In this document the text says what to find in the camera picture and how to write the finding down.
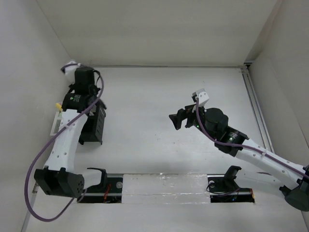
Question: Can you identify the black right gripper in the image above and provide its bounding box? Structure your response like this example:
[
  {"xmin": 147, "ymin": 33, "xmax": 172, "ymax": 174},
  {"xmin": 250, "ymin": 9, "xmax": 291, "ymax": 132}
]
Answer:
[{"xmin": 169, "ymin": 101, "xmax": 216, "ymax": 141}]

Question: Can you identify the yellow highlighter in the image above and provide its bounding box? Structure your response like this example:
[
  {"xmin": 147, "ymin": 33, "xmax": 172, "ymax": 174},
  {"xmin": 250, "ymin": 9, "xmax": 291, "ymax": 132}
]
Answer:
[{"xmin": 56, "ymin": 103, "xmax": 62, "ymax": 111}]

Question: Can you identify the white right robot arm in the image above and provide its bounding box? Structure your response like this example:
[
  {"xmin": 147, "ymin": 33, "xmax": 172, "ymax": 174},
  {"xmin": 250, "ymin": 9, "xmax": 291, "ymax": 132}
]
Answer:
[{"xmin": 169, "ymin": 105, "xmax": 309, "ymax": 212}]

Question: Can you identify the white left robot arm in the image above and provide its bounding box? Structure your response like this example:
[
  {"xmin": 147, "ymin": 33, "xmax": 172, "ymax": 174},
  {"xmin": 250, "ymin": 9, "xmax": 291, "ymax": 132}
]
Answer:
[{"xmin": 34, "ymin": 67, "xmax": 108, "ymax": 198}]

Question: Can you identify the black desk organizer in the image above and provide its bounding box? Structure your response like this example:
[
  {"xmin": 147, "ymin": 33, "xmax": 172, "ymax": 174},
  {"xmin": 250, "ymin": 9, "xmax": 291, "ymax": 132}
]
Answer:
[{"xmin": 79, "ymin": 100, "xmax": 107, "ymax": 145}]

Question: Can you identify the white desk organizer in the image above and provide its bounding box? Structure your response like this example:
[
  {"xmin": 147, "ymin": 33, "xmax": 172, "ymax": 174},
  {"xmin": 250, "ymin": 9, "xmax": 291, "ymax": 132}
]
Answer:
[{"xmin": 50, "ymin": 111, "xmax": 62, "ymax": 136}]

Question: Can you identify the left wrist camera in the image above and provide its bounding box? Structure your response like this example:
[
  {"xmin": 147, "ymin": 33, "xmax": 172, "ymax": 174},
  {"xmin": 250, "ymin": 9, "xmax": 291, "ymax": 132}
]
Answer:
[{"xmin": 60, "ymin": 60, "xmax": 81, "ymax": 76}]

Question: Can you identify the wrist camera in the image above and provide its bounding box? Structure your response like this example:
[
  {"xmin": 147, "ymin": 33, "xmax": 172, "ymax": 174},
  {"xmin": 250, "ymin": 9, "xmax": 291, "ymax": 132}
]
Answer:
[
  {"xmin": 192, "ymin": 88, "xmax": 210, "ymax": 107},
  {"xmin": 60, "ymin": 60, "xmax": 81, "ymax": 76}
]

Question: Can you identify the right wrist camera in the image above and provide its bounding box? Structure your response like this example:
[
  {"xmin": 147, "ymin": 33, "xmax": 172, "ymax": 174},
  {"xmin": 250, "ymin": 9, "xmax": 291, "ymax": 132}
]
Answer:
[{"xmin": 192, "ymin": 88, "xmax": 210, "ymax": 107}]

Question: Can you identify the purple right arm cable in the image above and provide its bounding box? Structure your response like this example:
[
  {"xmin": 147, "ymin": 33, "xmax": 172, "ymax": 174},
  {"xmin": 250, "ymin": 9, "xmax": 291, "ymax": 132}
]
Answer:
[{"xmin": 195, "ymin": 99, "xmax": 309, "ymax": 181}]

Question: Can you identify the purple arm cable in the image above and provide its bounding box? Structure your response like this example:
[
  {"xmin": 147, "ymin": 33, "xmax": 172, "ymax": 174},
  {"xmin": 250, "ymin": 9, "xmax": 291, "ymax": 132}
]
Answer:
[
  {"xmin": 195, "ymin": 99, "xmax": 309, "ymax": 181},
  {"xmin": 24, "ymin": 64, "xmax": 106, "ymax": 222}
]

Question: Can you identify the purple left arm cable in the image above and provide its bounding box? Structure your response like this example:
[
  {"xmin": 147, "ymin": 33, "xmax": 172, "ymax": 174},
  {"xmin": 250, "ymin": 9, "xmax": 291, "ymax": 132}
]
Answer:
[{"xmin": 24, "ymin": 64, "xmax": 106, "ymax": 222}]

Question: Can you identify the black left rest bracket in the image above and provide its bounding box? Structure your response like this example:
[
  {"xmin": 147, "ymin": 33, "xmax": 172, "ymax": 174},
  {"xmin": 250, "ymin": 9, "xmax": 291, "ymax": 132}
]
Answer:
[{"xmin": 77, "ymin": 169, "xmax": 124, "ymax": 204}]

